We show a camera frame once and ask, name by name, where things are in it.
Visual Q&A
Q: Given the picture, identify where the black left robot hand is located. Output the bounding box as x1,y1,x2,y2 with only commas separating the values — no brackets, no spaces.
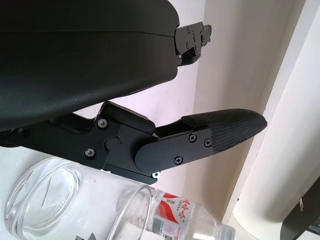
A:
0,0,269,186

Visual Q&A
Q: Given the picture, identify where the clear plastic water bottle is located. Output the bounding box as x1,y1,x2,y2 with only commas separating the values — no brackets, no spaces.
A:
142,186,237,240

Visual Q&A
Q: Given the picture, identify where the clear glass cup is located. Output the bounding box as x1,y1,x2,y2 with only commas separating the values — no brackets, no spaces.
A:
3,156,153,240

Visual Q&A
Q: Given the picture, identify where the black furniture piece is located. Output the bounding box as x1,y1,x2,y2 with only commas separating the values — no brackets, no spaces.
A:
279,196,320,240

